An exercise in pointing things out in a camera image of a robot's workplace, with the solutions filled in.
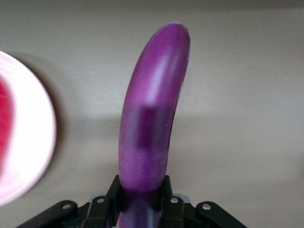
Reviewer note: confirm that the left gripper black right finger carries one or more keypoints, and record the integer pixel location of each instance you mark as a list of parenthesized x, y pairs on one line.
[(172, 213)]

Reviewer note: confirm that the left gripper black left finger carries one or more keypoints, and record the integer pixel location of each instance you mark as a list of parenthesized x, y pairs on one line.
[(99, 213)]

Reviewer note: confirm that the long purple eggplant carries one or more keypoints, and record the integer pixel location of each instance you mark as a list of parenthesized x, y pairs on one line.
[(154, 95)]

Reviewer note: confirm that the red chili pepper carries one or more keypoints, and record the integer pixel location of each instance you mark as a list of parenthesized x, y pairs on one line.
[(4, 123)]

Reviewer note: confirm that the pink round plate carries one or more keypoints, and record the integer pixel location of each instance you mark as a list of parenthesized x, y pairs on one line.
[(31, 130)]

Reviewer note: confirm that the brown table cover cloth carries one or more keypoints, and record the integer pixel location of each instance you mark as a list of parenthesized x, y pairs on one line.
[(237, 71)]

